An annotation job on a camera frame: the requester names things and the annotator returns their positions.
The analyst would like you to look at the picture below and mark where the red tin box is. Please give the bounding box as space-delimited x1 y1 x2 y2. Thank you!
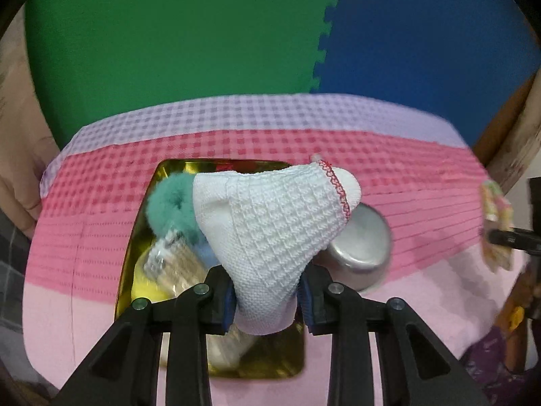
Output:
114 158 306 379

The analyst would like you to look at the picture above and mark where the teal fluffy scrunchie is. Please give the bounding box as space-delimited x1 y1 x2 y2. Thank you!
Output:
146 172 204 242

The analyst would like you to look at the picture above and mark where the white knitted sock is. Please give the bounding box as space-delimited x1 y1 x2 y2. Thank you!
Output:
192 154 363 335

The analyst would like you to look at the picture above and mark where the green foam mat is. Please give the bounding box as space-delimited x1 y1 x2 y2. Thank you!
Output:
24 0 345 149

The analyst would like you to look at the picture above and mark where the brown orange object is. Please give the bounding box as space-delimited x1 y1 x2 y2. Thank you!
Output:
496 262 539 375

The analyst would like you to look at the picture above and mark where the blue foam mat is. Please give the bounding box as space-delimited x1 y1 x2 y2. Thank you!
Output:
310 0 541 144

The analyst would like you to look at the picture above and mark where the wooden frame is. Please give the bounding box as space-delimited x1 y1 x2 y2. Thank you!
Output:
471 68 541 195

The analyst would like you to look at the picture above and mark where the yellow and grey sock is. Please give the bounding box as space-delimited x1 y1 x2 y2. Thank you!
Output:
131 249 178 305

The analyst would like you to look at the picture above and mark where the beige floral curtain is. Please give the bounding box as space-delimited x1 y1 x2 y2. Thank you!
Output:
0 8 62 238

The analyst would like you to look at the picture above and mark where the light blue fluffy cloth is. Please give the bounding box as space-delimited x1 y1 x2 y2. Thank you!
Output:
192 237 222 269

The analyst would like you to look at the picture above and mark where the pink checkered tablecloth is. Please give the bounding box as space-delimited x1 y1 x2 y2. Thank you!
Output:
23 92 525 406

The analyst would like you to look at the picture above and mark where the pastel patterned cloth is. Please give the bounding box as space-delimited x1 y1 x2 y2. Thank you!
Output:
479 180 515 272

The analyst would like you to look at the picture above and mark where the steel bowl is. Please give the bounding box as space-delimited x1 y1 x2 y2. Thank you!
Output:
319 203 394 292

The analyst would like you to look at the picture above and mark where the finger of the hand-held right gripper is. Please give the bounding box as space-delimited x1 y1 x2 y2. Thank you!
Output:
486 226 541 256

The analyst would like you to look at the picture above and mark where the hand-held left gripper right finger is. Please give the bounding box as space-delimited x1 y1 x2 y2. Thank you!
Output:
298 262 493 406

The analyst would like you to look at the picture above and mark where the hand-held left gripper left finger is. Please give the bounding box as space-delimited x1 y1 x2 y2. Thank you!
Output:
50 266 237 406

